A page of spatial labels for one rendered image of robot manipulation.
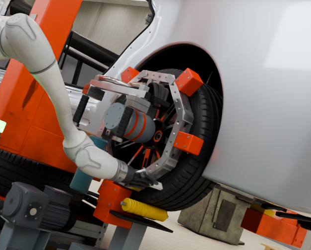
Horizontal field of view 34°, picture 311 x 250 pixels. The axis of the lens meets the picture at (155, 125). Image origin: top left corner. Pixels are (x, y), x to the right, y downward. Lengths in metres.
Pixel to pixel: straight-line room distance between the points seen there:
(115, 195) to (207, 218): 5.61
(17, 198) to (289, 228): 2.50
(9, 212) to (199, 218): 5.63
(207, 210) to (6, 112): 5.66
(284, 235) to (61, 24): 2.57
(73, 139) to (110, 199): 0.40
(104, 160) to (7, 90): 0.76
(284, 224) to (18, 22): 3.04
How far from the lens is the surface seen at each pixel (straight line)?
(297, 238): 4.42
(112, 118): 2.22
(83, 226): 2.97
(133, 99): 2.03
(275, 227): 4.11
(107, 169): 1.94
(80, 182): 2.32
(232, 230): 8.25
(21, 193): 2.40
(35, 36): 1.67
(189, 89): 2.21
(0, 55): 1.79
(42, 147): 2.58
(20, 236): 2.62
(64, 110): 1.83
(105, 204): 2.30
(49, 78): 1.72
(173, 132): 2.13
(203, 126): 2.15
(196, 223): 7.85
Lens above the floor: 0.71
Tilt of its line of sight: 4 degrees up
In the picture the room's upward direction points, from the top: 21 degrees clockwise
